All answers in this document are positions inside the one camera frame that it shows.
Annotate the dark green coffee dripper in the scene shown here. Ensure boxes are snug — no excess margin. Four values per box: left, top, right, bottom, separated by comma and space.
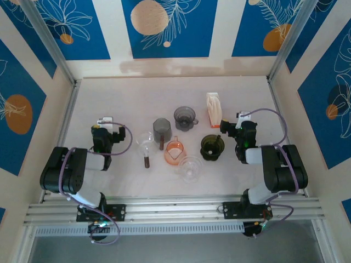
200, 133, 226, 162

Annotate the grey faceted server brown handle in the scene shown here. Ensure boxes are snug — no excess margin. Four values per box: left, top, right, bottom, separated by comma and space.
152, 117, 173, 151

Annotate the grey plastic coffee dripper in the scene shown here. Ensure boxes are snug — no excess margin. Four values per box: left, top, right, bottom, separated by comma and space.
173, 106, 199, 132

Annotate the orange transparent server jug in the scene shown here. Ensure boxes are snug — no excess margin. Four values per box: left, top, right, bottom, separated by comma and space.
163, 136, 188, 166

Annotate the clear plastic coffee dripper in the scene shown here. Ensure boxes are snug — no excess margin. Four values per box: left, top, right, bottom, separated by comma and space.
175, 155, 203, 184

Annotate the black controller box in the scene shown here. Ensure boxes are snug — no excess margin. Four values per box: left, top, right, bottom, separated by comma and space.
87, 221, 112, 242
242, 220, 268, 238

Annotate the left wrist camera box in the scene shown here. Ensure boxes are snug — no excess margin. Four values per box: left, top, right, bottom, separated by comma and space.
97, 117, 115, 129

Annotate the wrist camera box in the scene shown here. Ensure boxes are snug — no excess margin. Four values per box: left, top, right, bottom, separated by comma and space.
97, 117, 115, 129
236, 110, 252, 123

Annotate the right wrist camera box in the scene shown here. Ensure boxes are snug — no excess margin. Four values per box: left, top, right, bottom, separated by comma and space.
236, 110, 252, 123

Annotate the aluminium side rail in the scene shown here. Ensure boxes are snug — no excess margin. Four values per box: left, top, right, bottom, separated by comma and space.
267, 76, 308, 198
39, 79, 83, 203

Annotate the aluminium front rail beam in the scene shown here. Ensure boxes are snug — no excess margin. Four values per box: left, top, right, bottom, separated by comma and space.
23, 193, 326, 227

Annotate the aluminium frame post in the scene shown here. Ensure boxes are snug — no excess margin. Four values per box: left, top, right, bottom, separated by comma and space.
267, 0, 316, 83
19, 0, 77, 87

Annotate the grey slotted cable duct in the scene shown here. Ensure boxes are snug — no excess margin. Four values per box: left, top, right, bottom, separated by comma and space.
34, 221, 245, 238

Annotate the short aluminium frame leg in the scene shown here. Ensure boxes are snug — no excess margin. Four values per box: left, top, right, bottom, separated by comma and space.
311, 219, 338, 263
10, 224, 36, 263

